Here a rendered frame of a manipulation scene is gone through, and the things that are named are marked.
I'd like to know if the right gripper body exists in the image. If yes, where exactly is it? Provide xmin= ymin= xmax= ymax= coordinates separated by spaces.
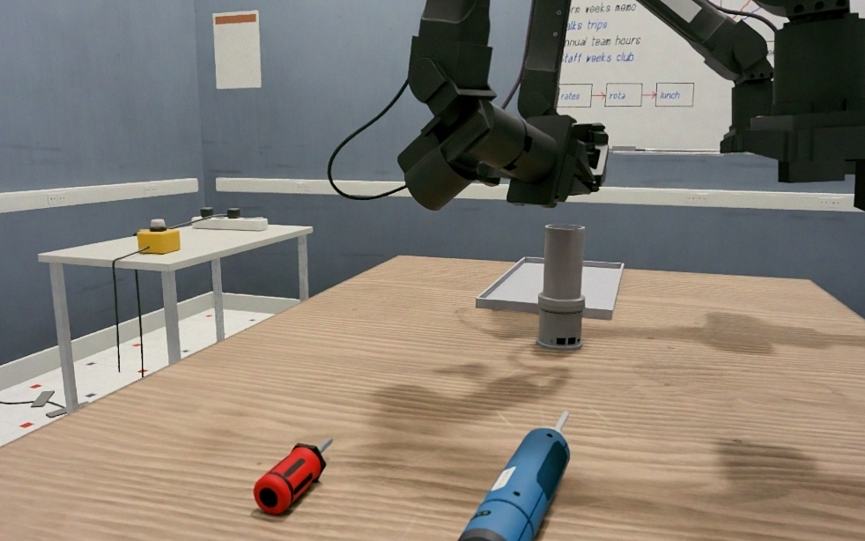
xmin=569 ymin=122 xmax=609 ymax=168

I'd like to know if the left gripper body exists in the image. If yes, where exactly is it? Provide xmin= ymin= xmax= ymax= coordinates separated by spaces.
xmin=478 ymin=115 xmax=581 ymax=208

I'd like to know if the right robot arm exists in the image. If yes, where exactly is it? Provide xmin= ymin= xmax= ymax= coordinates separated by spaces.
xmin=517 ymin=0 xmax=773 ymax=139

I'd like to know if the black clamp ring half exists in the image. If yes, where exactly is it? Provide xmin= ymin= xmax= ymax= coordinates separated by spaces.
xmin=572 ymin=176 xmax=601 ymax=196

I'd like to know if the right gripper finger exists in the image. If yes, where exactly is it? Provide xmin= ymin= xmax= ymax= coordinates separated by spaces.
xmin=585 ymin=143 xmax=609 ymax=177
xmin=593 ymin=168 xmax=607 ymax=188

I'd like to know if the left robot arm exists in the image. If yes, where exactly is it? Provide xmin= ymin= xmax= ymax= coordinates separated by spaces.
xmin=397 ymin=0 xmax=865 ymax=211

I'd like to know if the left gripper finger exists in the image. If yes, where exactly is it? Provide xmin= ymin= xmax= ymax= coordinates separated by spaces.
xmin=573 ymin=142 xmax=595 ymax=181
xmin=568 ymin=177 xmax=591 ymax=196

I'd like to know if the red stubby screwdriver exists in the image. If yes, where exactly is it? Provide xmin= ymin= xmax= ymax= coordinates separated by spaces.
xmin=254 ymin=438 xmax=333 ymax=515

